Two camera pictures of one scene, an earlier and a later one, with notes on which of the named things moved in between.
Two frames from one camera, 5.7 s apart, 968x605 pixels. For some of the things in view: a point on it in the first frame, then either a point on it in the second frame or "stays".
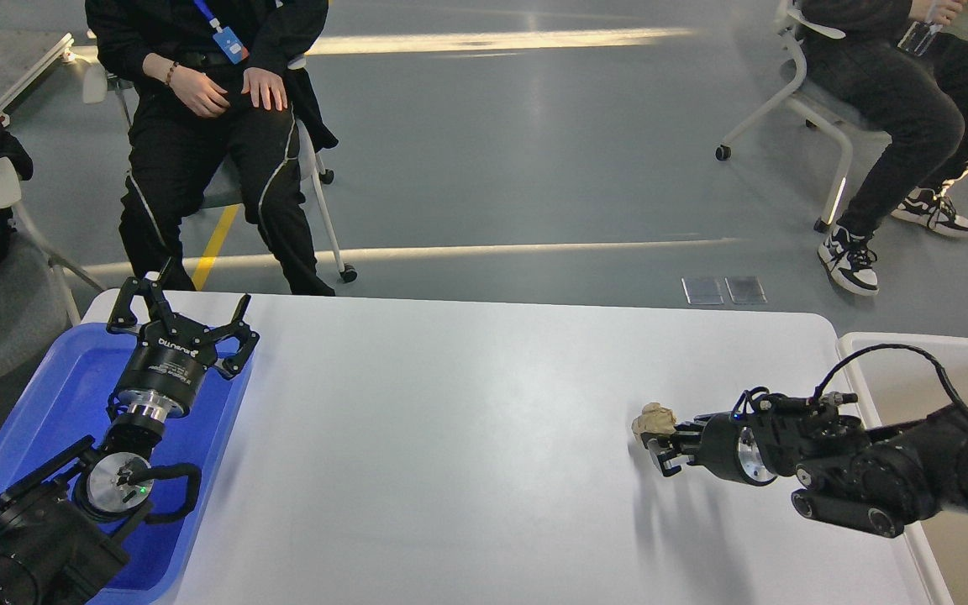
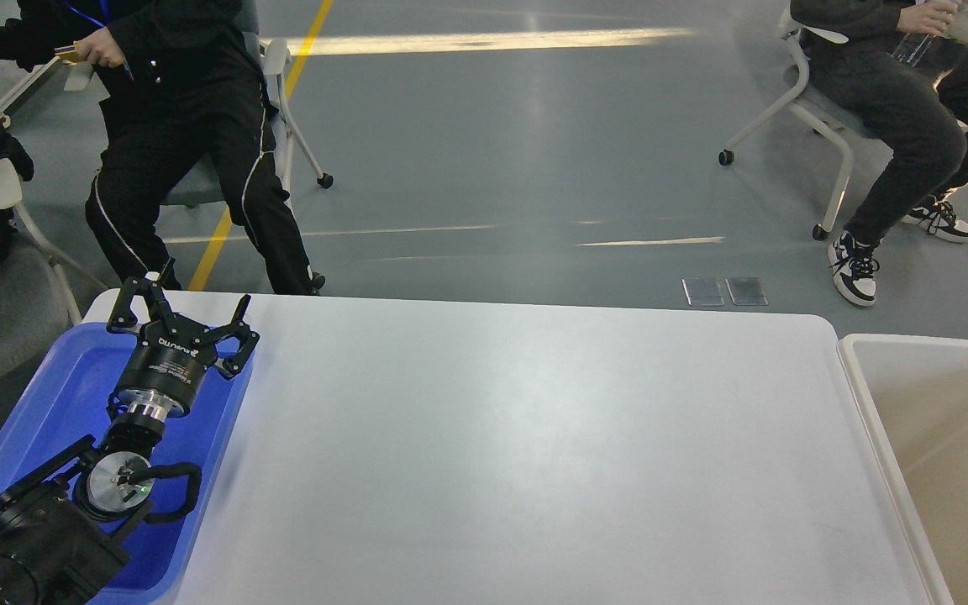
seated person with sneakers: (883, 66) stays
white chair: (224, 186) → (199, 177)
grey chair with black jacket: (17, 318) stays
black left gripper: (166, 371) stays
